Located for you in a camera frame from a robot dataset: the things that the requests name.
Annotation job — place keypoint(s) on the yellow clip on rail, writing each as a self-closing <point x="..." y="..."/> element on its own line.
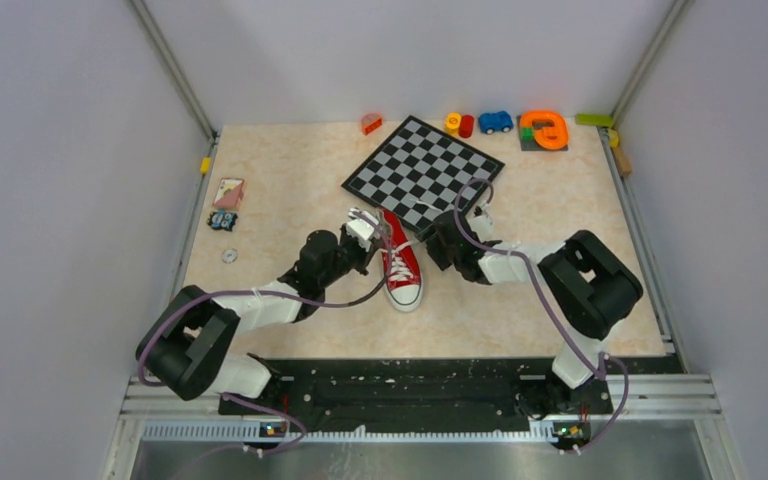
<point x="205" y="166"/>

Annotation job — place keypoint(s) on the orange half-round toy block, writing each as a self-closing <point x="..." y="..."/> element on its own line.
<point x="370" y="122"/>

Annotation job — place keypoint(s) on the yellow toy cylinder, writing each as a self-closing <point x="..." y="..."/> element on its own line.
<point x="452" y="123"/>

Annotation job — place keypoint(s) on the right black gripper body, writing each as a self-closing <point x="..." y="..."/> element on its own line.
<point x="443" y="256"/>

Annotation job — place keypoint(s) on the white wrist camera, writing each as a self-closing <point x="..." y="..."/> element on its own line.
<point x="364" y="227"/>
<point x="481" y="224"/>

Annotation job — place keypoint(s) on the green flat block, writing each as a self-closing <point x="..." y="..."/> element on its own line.
<point x="596" y="120"/>

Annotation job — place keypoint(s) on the wooden block on rail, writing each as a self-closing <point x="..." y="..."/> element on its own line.
<point x="623" y="163"/>

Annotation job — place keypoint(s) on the small blue toy robot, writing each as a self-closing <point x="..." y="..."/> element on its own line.
<point x="222" y="220"/>

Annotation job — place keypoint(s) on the black grey checkerboard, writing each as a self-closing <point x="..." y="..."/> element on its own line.
<point x="419" y="171"/>

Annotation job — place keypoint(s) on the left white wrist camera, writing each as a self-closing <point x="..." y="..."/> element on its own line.
<point x="364" y="227"/>

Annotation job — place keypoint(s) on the pink tangram card box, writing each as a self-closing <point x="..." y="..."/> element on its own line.
<point x="229" y="194"/>

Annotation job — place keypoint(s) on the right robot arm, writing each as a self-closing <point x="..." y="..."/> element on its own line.
<point x="584" y="287"/>

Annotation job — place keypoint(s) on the orange curved track toy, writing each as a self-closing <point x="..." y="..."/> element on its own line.
<point x="543" y="130"/>

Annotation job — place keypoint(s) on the red canvas sneaker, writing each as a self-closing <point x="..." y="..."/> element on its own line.
<point x="404" y="281"/>

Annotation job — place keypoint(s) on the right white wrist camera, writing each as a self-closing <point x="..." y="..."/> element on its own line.
<point x="481" y="224"/>

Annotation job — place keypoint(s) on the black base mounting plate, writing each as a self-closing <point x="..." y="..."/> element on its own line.
<point x="425" y="396"/>

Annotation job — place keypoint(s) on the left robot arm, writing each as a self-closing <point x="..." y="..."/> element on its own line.
<point x="186" y="350"/>

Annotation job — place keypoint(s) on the blue toy car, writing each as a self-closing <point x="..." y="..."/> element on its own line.
<point x="494" y="122"/>

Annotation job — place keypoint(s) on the red toy cylinder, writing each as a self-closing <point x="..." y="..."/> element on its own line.
<point x="466" y="126"/>

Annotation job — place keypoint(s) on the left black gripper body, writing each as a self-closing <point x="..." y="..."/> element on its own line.
<point x="349" y="255"/>

